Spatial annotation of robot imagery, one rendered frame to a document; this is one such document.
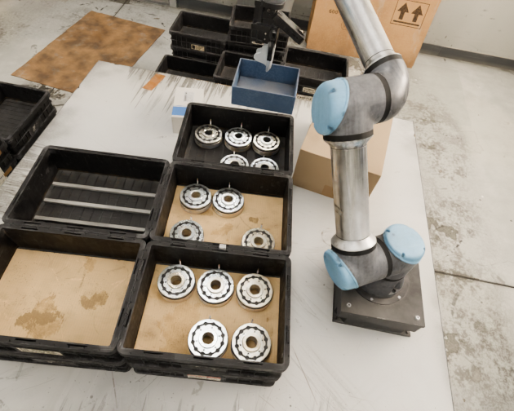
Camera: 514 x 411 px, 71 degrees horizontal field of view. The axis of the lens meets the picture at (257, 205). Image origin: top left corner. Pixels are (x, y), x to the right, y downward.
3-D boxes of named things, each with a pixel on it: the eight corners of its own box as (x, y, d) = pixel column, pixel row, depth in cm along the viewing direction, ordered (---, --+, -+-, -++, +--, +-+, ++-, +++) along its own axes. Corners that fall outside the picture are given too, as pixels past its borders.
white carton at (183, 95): (201, 134, 157) (200, 118, 150) (173, 133, 156) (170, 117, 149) (203, 104, 169) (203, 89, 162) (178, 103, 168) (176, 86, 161)
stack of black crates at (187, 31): (232, 63, 287) (235, 20, 260) (224, 85, 269) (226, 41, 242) (183, 53, 288) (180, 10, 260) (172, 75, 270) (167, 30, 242)
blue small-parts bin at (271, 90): (296, 86, 124) (299, 68, 119) (291, 115, 116) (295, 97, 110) (239, 75, 125) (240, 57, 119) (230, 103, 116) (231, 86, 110)
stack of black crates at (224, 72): (276, 103, 263) (283, 61, 236) (269, 130, 245) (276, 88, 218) (222, 93, 264) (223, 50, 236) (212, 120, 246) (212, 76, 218)
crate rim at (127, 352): (290, 259, 103) (291, 255, 101) (287, 373, 85) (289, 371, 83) (148, 243, 101) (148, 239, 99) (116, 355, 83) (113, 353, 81)
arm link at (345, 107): (393, 286, 96) (392, 70, 77) (343, 302, 93) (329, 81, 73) (366, 266, 107) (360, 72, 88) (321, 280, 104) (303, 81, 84)
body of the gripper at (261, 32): (253, 34, 117) (258, -7, 108) (279, 39, 117) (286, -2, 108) (249, 43, 112) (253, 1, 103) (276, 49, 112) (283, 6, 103)
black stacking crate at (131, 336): (284, 275, 110) (290, 257, 101) (281, 380, 93) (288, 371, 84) (153, 260, 109) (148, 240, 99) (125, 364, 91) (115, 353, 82)
